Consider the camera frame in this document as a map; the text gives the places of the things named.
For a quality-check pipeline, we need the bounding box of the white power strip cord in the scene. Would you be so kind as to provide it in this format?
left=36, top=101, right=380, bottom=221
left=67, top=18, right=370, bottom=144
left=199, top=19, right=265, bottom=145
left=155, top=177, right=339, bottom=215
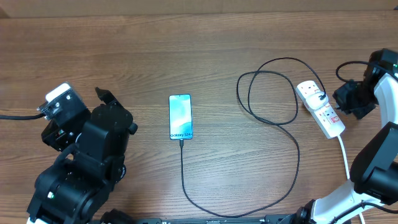
left=336, top=136, right=366, bottom=224

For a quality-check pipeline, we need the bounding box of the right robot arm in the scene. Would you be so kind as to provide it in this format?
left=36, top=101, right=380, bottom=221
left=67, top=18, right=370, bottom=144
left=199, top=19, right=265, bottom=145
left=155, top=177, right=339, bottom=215
left=282, top=49, right=397, bottom=223

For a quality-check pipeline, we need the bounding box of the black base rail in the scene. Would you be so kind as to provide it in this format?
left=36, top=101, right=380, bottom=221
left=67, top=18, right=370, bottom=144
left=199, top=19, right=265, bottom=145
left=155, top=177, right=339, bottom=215
left=90, top=214, right=304, bottom=224

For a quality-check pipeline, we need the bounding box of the black USB charging cable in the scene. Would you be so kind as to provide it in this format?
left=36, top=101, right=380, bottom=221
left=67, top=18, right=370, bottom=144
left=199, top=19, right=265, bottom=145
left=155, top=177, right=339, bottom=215
left=178, top=57, right=327, bottom=218

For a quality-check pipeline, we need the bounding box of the white power strip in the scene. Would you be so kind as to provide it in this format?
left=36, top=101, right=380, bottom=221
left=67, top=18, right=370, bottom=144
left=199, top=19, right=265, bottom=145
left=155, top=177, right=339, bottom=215
left=295, top=80, right=345, bottom=139

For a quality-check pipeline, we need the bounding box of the white charger plug adapter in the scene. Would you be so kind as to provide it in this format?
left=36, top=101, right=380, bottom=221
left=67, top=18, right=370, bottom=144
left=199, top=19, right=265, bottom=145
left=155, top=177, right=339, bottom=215
left=305, top=93, right=328, bottom=111

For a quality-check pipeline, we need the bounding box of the Samsung Galaxy smartphone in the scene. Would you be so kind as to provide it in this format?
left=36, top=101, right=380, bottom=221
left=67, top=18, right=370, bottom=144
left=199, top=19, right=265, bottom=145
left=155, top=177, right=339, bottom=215
left=169, top=94, right=193, bottom=140

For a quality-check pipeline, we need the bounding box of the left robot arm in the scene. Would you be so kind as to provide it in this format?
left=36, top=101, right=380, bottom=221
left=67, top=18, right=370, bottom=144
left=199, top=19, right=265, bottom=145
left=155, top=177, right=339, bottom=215
left=27, top=82, right=137, bottom=223

